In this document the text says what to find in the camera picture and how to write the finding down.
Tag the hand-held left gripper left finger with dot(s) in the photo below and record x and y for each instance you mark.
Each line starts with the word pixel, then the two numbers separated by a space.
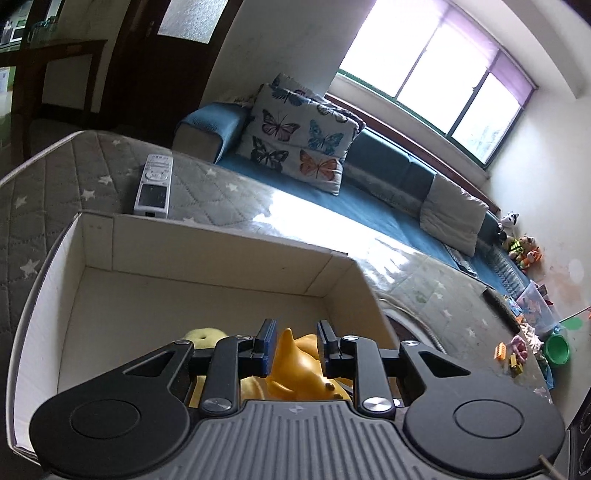
pixel 265 348

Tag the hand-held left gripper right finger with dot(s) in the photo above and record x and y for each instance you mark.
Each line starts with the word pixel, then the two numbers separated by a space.
pixel 325 350

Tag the orange rubber duck toy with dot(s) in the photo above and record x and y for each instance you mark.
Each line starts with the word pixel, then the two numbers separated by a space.
pixel 295 369
pixel 251 390

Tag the yellow plush chick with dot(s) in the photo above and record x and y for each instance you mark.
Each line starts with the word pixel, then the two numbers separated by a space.
pixel 203 337

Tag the grey cardboard box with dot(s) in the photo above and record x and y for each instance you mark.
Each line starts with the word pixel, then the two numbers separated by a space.
pixel 138 300

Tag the round glass turntable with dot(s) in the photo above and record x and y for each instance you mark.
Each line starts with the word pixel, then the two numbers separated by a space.
pixel 415 323

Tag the small orange toy block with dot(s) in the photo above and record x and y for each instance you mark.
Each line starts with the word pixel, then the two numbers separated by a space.
pixel 500 351

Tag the black remote control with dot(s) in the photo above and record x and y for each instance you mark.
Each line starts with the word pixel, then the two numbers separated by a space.
pixel 501 309

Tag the blue sofa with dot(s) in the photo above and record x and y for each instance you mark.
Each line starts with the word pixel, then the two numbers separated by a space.
pixel 383 180

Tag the grey cushion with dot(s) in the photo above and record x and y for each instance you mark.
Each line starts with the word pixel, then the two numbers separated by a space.
pixel 455 217

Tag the small yellow toy car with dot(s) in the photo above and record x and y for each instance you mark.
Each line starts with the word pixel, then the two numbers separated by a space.
pixel 515 367

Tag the small pink toy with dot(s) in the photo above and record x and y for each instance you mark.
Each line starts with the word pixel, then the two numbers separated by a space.
pixel 518 348

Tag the white remote control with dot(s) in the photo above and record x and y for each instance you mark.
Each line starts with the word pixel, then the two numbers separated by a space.
pixel 154 184

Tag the butterfly print pillow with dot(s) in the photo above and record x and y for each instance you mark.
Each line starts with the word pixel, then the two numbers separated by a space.
pixel 332 106
pixel 295 138

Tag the clear plastic storage box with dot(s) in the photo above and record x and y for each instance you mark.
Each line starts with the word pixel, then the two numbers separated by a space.
pixel 535 309

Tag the green yellow plush toy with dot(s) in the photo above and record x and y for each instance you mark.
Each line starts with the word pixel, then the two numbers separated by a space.
pixel 521 247

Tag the orange plush toy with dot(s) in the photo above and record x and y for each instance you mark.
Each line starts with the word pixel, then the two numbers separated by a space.
pixel 531 259

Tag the black white panda plush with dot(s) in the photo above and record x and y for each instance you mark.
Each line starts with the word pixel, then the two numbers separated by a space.
pixel 509 220

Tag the green plastic bowl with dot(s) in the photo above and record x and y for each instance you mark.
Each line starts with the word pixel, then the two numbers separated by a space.
pixel 557 348

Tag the grey star quilted mat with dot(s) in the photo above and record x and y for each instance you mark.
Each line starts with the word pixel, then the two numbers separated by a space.
pixel 69 175

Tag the window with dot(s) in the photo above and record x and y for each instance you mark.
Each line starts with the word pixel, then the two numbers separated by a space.
pixel 438 69

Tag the dark wooden door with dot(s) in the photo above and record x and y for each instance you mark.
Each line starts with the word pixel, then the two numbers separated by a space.
pixel 138 69

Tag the dark wooden cabinet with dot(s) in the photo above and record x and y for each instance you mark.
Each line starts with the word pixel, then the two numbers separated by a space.
pixel 34 83

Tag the wall shelf with items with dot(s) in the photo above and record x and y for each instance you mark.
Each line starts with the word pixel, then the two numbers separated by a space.
pixel 27 23

